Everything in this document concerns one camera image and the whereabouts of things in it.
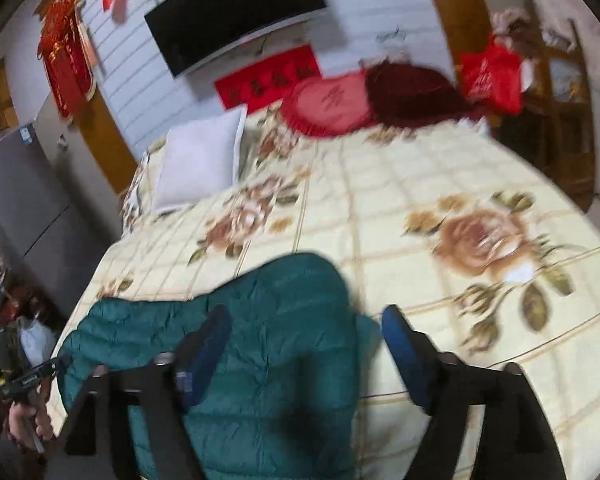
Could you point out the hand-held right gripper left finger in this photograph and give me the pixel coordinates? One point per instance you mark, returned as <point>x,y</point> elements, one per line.
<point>205,355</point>

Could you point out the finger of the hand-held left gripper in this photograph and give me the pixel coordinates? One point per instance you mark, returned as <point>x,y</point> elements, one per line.
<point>55,365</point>

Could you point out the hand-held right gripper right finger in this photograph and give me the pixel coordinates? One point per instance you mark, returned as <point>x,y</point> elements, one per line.
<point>405,355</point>

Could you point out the green puffer jacket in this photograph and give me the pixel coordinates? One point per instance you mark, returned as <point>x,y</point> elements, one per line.
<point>275,360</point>

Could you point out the person's left hand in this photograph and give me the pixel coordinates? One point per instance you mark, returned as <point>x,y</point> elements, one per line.
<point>27,422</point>

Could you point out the pile of clutter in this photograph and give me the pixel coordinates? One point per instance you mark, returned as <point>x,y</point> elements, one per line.
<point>10,310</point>

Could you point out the floral checked bedsheet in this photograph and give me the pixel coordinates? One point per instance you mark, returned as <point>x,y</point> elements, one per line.
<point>430,200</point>

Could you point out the grey refrigerator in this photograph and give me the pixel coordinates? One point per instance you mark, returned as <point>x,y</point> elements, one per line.
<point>27,210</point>

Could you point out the white pillow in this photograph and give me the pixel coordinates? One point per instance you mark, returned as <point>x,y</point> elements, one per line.
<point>202,160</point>

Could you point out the dark red velvet cushion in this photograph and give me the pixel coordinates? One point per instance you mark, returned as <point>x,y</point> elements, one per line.
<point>415,92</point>

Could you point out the wooden chair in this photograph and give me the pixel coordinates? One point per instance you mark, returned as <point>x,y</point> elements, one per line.
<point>555,110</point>

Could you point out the red plastic bag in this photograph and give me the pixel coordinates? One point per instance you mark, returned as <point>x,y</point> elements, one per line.
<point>495,77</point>

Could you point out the small red flag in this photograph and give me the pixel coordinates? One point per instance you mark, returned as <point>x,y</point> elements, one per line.
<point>116,2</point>

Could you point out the red wall banner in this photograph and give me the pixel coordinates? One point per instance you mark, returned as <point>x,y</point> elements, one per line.
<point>270,77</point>

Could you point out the red knot wall decoration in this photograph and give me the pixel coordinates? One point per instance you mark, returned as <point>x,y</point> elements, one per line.
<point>65,60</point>

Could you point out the black wall television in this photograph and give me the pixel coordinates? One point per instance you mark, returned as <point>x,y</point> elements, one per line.
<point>230,15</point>

